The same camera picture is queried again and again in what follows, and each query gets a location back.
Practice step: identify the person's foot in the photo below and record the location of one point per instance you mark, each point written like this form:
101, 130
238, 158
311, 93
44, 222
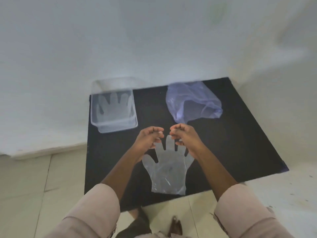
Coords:
176, 226
137, 224

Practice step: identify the person's right fingers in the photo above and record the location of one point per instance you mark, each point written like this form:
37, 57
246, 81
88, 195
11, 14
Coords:
177, 132

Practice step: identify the person's right hand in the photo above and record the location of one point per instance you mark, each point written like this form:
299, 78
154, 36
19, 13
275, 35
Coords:
188, 138

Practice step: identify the person's left forearm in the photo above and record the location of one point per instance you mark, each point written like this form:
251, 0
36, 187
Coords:
116, 179

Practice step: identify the person's left foot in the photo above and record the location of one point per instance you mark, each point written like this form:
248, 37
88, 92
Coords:
137, 224

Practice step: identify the person's right forearm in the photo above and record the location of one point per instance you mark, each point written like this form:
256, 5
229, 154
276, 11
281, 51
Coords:
220, 180

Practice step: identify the purple plastic bag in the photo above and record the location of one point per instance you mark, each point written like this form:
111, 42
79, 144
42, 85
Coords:
192, 102

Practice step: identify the person's left hand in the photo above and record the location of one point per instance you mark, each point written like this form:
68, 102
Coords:
145, 140

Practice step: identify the person's right foot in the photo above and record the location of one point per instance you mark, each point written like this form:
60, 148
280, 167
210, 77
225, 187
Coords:
176, 226

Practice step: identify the clear plastic container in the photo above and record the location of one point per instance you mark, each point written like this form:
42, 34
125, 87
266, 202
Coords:
112, 109

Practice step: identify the clear plastic disposable glove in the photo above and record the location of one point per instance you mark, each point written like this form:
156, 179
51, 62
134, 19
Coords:
168, 168
114, 107

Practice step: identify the person's left fingers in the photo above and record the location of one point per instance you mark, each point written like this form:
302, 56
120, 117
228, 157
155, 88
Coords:
156, 133

